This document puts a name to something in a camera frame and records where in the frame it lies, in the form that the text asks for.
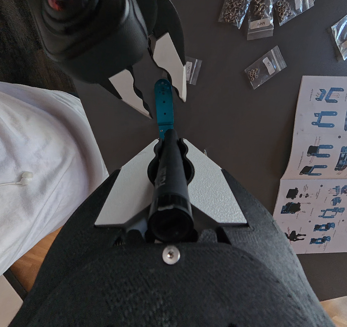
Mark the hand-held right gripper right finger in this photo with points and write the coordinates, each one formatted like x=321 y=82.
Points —
x=214 y=196

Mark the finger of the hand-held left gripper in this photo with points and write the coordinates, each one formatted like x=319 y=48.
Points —
x=123 y=88
x=169 y=55

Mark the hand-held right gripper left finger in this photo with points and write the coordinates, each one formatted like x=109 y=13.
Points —
x=127 y=196

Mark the blue bracket with black servo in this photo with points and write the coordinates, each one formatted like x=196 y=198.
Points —
x=164 y=104

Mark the black electric screwdriver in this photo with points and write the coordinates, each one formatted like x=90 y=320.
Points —
x=170 y=186

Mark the dark grey desk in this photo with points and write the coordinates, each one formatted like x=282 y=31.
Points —
x=230 y=131

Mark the flat clear zip bag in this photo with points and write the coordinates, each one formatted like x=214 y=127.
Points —
x=193 y=70

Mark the zip bag of silver screws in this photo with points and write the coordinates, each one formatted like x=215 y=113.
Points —
x=260 y=17
x=235 y=6

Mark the zip bag of small nuts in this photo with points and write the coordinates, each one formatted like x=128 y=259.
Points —
x=267 y=65

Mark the illustrated instruction booklet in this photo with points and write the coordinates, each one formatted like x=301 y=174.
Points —
x=305 y=142

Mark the zip bag of large nuts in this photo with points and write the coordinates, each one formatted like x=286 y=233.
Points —
x=292 y=4

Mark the zip bag with black parts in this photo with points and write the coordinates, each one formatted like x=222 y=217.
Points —
x=340 y=38

